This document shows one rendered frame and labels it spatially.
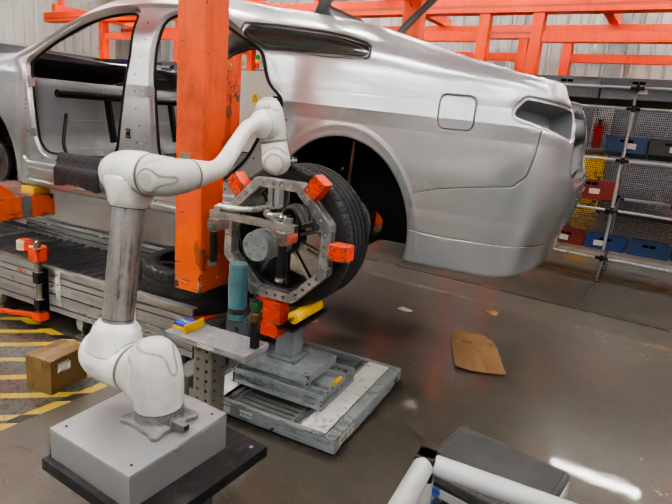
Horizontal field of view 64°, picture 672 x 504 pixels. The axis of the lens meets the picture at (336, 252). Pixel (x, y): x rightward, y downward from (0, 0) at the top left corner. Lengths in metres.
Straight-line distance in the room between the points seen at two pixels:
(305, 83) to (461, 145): 0.86
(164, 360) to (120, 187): 0.54
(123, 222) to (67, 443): 0.69
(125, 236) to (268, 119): 0.67
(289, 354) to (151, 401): 1.08
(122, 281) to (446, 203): 1.47
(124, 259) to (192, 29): 1.18
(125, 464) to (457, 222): 1.69
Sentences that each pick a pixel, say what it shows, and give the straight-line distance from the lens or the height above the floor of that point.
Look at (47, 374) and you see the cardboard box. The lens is 2.96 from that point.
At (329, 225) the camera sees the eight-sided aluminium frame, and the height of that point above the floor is 0.96.
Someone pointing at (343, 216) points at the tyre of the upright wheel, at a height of 0.99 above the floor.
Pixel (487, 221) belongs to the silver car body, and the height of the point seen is 1.00.
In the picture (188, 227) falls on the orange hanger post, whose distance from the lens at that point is 2.66.
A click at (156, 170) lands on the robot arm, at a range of 1.66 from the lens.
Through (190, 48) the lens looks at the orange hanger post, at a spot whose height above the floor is 1.64.
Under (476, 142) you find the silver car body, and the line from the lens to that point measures 2.53.
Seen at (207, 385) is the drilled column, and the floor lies 0.24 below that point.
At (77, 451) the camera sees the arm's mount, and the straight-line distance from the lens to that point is 1.87.
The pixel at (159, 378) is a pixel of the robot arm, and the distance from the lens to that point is 1.74.
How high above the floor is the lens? 1.42
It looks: 14 degrees down
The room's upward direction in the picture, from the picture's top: 5 degrees clockwise
